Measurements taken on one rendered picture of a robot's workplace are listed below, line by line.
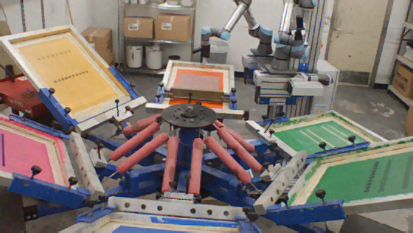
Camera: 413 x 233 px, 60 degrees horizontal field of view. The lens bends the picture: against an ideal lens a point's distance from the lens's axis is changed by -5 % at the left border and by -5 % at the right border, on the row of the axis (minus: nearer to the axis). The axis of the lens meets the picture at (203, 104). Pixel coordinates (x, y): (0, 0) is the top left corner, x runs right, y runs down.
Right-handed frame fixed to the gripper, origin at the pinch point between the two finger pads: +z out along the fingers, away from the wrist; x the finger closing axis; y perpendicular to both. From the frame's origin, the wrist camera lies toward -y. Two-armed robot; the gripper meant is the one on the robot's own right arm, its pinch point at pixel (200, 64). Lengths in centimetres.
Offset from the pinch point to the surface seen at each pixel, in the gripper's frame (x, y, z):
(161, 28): 256, -74, 68
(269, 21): 304, 101, 60
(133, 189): -167, -26, -9
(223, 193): -159, 22, -3
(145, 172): -157, -21, -12
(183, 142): -144, -2, -24
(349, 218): -176, 85, -9
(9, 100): -92, -133, -7
